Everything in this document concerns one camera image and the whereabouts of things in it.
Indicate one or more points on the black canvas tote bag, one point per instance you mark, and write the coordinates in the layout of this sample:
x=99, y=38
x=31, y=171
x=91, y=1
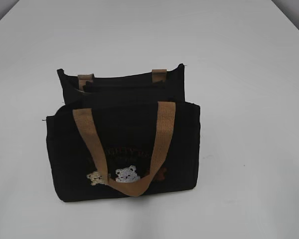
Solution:
x=123, y=136

